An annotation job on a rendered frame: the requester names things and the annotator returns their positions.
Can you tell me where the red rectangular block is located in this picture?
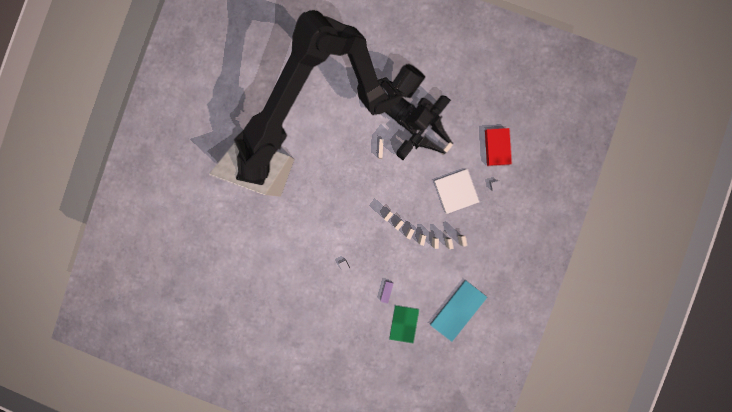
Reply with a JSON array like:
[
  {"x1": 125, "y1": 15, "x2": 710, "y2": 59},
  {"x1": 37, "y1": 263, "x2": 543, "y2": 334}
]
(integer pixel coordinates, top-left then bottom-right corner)
[{"x1": 485, "y1": 128, "x2": 511, "y2": 166}]

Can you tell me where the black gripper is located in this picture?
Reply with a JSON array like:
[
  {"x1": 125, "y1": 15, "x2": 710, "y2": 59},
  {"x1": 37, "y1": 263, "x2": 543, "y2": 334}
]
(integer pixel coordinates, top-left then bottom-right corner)
[{"x1": 394, "y1": 95, "x2": 454, "y2": 160}]

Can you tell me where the green flat tile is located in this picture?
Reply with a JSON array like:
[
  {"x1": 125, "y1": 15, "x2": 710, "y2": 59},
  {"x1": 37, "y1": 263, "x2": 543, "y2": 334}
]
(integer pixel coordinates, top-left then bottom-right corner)
[{"x1": 390, "y1": 305, "x2": 420, "y2": 344}]

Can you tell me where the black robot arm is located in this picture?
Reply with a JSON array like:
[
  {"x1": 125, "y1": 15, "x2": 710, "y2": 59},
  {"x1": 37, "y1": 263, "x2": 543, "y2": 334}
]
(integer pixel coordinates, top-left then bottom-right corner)
[{"x1": 234, "y1": 10, "x2": 435, "y2": 185}]

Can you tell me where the purple rectangular block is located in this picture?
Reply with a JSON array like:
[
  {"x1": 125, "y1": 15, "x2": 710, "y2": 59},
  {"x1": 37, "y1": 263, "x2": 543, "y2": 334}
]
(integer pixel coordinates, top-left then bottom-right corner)
[{"x1": 381, "y1": 281, "x2": 394, "y2": 304}]

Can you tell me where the teal rectangular block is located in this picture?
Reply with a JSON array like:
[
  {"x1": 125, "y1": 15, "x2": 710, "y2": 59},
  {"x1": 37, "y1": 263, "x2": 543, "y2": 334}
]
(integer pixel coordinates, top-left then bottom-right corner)
[{"x1": 430, "y1": 280, "x2": 488, "y2": 341}]

